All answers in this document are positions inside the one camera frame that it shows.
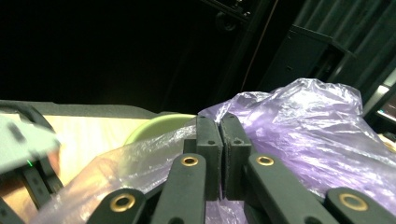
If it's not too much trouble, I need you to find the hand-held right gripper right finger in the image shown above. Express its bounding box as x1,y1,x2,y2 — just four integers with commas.
219,112,253,202

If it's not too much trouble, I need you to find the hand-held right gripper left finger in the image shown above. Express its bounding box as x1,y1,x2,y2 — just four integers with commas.
182,115,224,202

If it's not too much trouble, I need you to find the green plastic bucket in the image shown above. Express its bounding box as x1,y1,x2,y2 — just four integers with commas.
123,113,198,147

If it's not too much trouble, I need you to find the purple plastic bag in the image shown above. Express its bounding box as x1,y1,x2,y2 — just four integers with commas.
29,77,396,224

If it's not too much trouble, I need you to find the black mounted device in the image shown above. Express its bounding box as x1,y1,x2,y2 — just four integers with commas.
199,0,253,32

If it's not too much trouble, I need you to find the dark curtain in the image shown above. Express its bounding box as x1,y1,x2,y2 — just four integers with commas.
292,0,396,104

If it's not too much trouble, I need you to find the thin hanging cable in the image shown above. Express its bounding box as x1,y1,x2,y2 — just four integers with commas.
241,0,279,91

